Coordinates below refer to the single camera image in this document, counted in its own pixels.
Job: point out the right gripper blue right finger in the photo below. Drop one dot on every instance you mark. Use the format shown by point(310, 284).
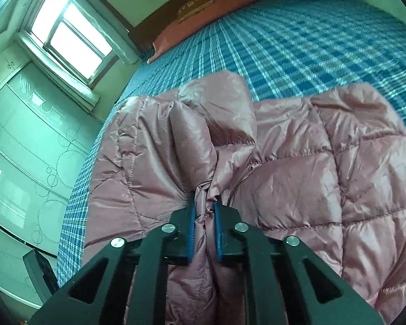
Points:
point(285, 282)

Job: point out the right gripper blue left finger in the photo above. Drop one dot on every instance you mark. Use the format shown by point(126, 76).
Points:
point(125, 282)

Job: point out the pink quilted down jacket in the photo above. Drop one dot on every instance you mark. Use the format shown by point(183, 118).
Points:
point(329, 169)

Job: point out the frosted glass wardrobe doors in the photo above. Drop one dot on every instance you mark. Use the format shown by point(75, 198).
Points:
point(45, 138)

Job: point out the green curtain left of window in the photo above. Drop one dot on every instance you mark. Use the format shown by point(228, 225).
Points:
point(72, 86)

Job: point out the blue plaid bed sheet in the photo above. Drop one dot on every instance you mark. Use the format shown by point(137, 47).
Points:
point(289, 48)

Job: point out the green curtain beside headboard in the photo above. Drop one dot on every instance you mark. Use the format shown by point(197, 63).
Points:
point(121, 48)

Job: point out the left window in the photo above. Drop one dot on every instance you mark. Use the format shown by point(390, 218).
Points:
point(65, 33)

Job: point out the orange red pillow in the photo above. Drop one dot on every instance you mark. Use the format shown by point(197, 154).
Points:
point(175, 32)

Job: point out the brown patterned small cushion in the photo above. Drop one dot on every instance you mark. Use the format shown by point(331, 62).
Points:
point(191, 7)

